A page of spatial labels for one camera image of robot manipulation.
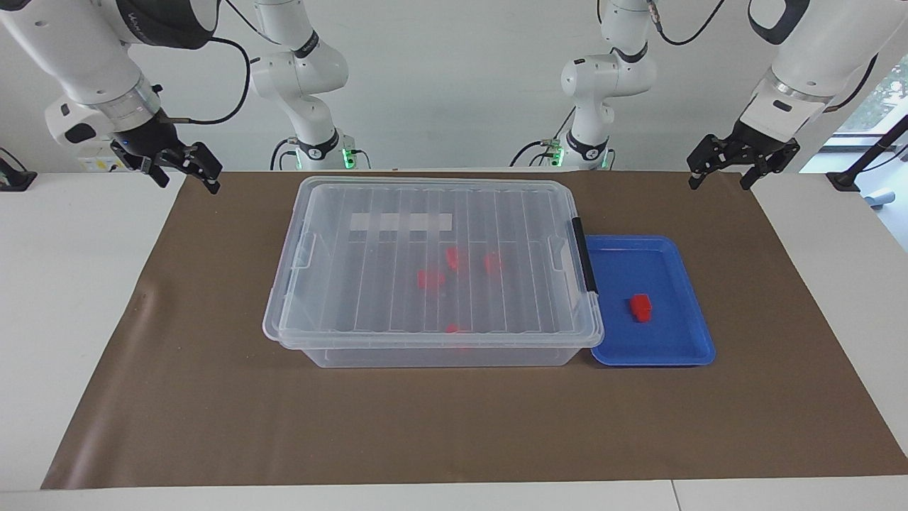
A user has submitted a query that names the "black camera stand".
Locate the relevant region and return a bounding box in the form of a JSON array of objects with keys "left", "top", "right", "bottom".
[{"left": 826, "top": 114, "right": 908, "bottom": 192}]

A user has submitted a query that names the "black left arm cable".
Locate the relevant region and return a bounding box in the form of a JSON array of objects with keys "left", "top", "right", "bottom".
[{"left": 642, "top": 0, "right": 877, "bottom": 113}]

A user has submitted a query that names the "black base cable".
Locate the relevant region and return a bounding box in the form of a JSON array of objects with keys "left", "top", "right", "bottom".
[
  {"left": 511, "top": 106, "right": 577, "bottom": 168},
  {"left": 270, "top": 138, "right": 302, "bottom": 171}
]

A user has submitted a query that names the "black box latch handle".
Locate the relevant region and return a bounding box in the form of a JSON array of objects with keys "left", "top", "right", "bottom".
[{"left": 572, "top": 217, "right": 599, "bottom": 295}]

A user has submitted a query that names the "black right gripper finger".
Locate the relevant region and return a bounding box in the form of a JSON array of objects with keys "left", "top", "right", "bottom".
[
  {"left": 138, "top": 156, "right": 171, "bottom": 189},
  {"left": 174, "top": 142, "right": 223, "bottom": 195}
]

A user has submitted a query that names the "clear plastic storage box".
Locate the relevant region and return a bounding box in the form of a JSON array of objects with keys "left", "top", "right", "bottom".
[{"left": 280, "top": 177, "right": 604, "bottom": 368}]

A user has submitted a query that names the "brown table mat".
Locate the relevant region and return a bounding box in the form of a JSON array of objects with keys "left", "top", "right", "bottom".
[{"left": 40, "top": 170, "right": 908, "bottom": 490}]

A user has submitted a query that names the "clear ribbed plastic lid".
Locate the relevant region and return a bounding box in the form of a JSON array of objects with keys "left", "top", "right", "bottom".
[{"left": 262, "top": 176, "right": 605, "bottom": 348}]

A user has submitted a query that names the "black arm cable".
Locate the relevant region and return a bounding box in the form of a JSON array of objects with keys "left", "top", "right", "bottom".
[
  {"left": 642, "top": 0, "right": 877, "bottom": 113},
  {"left": 170, "top": 35, "right": 253, "bottom": 126}
]

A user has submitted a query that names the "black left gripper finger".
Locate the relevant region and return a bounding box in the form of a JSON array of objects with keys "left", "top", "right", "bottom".
[
  {"left": 687, "top": 133, "right": 731, "bottom": 190},
  {"left": 740, "top": 139, "right": 802, "bottom": 190}
]

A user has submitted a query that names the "black table clamp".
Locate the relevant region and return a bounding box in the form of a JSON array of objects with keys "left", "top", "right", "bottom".
[{"left": 0, "top": 148, "right": 38, "bottom": 191}]

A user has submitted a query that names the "blue plastic tray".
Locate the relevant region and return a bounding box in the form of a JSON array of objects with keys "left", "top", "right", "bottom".
[{"left": 583, "top": 235, "right": 716, "bottom": 367}]

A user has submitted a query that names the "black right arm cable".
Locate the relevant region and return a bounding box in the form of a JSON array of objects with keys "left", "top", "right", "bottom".
[{"left": 170, "top": 35, "right": 253, "bottom": 126}]

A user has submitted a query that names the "white label on box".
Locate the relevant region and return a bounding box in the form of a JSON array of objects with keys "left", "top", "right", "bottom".
[{"left": 350, "top": 212, "right": 453, "bottom": 232}]

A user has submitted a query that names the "white power strip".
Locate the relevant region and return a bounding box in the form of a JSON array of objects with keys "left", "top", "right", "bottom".
[{"left": 77, "top": 155, "right": 130, "bottom": 173}]

